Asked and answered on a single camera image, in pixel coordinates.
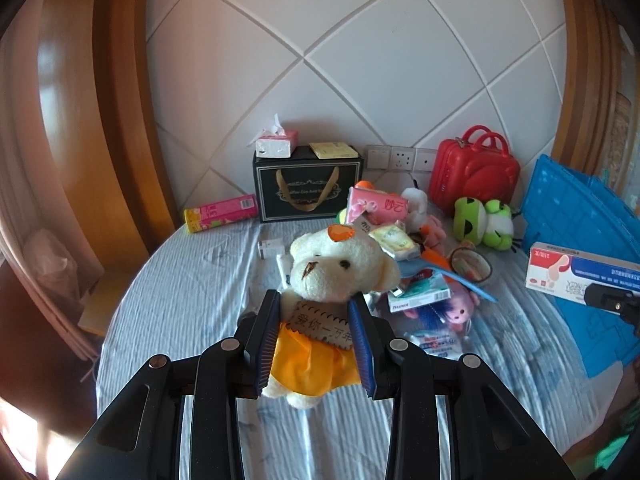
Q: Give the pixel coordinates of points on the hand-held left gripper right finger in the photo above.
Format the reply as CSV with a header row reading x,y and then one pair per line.
x,y
362,345

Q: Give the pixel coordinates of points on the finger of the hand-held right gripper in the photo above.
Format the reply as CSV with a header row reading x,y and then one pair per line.
x,y
612,305

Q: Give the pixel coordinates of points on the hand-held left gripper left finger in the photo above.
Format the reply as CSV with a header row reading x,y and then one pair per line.
x,y
267,340

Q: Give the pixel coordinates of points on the white blue medicine box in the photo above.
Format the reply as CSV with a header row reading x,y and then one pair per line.
x,y
565,270

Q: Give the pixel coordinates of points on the white teddy bear yellow dress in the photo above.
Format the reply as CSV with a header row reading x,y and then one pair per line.
x,y
332,265

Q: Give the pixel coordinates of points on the blue plastic container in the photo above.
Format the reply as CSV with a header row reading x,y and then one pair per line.
x,y
565,220

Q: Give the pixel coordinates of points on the white blue packet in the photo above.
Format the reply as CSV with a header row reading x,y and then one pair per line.
x,y
435,342

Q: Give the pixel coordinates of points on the green white box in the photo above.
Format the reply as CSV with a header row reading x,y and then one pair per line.
x,y
420,296

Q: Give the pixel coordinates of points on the white orange tube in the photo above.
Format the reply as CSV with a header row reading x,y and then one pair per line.
x,y
285,266

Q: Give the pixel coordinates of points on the small white box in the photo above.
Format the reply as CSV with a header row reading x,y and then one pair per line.
x,y
270,249

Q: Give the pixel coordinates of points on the pink purple doll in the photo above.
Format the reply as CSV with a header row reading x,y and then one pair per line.
x,y
457,310

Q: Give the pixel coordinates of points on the yellow green packet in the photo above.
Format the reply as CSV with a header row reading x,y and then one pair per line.
x,y
395,240

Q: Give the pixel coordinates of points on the pink yellow snack tube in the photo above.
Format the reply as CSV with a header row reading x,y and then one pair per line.
x,y
220,212

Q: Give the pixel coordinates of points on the pink patterned packet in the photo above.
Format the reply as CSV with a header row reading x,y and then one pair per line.
x,y
377,205

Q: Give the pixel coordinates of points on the green cloth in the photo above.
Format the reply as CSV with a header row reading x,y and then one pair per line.
x,y
615,452

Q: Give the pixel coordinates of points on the white plush toy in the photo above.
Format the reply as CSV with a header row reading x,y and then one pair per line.
x,y
415,202

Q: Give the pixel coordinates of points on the green frog plush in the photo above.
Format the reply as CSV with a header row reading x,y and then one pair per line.
x,y
482,222

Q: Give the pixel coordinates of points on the black gift bag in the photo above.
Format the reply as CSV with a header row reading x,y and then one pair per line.
x,y
305,170

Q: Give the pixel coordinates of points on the red toy suitcase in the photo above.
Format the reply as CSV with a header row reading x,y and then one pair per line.
x,y
475,175

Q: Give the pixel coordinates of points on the pink white tissue box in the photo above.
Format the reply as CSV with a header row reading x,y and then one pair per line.
x,y
275,145

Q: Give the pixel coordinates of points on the yellow flat box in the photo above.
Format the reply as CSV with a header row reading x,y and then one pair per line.
x,y
332,150

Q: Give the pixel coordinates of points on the clear plastic bag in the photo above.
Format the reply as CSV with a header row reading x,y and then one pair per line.
x,y
50,255

